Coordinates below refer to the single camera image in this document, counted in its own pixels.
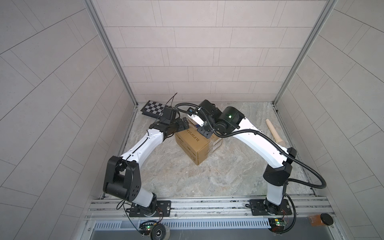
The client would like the aluminium corner post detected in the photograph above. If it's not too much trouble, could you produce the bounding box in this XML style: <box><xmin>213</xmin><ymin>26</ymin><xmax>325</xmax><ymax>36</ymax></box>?
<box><xmin>272</xmin><ymin>0</ymin><xmax>338</xmax><ymax>105</ymax></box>
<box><xmin>83</xmin><ymin>0</ymin><xmax>138</xmax><ymax>108</ymax></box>

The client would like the aluminium corner post right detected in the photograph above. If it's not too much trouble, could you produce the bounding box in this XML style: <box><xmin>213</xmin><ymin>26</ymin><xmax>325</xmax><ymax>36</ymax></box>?
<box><xmin>272</xmin><ymin>0</ymin><xmax>338</xmax><ymax>105</ymax></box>

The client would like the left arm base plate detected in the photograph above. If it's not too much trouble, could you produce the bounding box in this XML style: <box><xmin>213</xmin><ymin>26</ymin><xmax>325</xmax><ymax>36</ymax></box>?
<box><xmin>128</xmin><ymin>201</ymin><xmax>172</xmax><ymax>218</ymax></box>

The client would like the round black speaker device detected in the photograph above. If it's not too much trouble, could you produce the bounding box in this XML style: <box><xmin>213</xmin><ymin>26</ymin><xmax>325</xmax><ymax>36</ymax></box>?
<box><xmin>139</xmin><ymin>220</ymin><xmax>171</xmax><ymax>240</ymax></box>

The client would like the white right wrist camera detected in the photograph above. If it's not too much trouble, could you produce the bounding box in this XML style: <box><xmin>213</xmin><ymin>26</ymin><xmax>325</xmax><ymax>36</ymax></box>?
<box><xmin>188</xmin><ymin>114</ymin><xmax>205</xmax><ymax>127</ymax></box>

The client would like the aluminium corner post left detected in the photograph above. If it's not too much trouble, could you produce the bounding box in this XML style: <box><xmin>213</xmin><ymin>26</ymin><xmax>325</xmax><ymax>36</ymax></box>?
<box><xmin>83</xmin><ymin>0</ymin><xmax>138</xmax><ymax>108</ymax></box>

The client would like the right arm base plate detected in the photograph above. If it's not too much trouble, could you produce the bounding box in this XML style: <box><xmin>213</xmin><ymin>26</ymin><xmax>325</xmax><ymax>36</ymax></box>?
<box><xmin>246</xmin><ymin>199</ymin><xmax>293</xmax><ymax>216</ymax></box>

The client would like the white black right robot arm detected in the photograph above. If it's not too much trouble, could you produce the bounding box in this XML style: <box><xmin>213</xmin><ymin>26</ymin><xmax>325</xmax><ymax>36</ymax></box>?
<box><xmin>193</xmin><ymin>100</ymin><xmax>292</xmax><ymax>215</ymax></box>

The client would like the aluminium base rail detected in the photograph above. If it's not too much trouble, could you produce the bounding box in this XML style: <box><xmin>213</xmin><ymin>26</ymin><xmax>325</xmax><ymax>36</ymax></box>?
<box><xmin>77</xmin><ymin>195</ymin><xmax>343</xmax><ymax>240</ymax></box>

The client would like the brown jar black lid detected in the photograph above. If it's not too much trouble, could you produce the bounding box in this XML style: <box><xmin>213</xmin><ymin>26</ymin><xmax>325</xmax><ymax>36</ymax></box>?
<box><xmin>309</xmin><ymin>213</ymin><xmax>334</xmax><ymax>227</ymax></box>

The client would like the black corrugated cable conduit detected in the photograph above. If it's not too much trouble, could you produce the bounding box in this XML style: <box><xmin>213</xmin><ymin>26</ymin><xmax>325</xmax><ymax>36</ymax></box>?
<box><xmin>174</xmin><ymin>102</ymin><xmax>327</xmax><ymax>235</ymax></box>

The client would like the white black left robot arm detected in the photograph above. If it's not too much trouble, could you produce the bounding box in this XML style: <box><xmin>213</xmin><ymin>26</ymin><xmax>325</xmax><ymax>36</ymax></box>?
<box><xmin>103</xmin><ymin>118</ymin><xmax>189</xmax><ymax>216</ymax></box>

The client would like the brown cardboard express box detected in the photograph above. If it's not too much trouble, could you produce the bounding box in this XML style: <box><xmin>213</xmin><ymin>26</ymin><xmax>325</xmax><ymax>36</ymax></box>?
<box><xmin>175</xmin><ymin>120</ymin><xmax>223</xmax><ymax>166</ymax></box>

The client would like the green circuit board right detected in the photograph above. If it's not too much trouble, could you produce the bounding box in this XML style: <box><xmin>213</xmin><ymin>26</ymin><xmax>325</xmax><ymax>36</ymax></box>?
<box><xmin>268</xmin><ymin>218</ymin><xmax>286</xmax><ymax>232</ymax></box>

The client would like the black white chessboard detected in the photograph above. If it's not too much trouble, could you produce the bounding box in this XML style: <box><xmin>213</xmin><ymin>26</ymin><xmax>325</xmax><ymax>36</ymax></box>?
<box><xmin>141</xmin><ymin>101</ymin><xmax>167</xmax><ymax>119</ymax></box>

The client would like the cream plastic handle tool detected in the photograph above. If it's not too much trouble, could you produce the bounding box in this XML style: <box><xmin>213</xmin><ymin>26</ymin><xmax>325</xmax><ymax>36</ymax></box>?
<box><xmin>266</xmin><ymin>119</ymin><xmax>286</xmax><ymax>147</ymax></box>

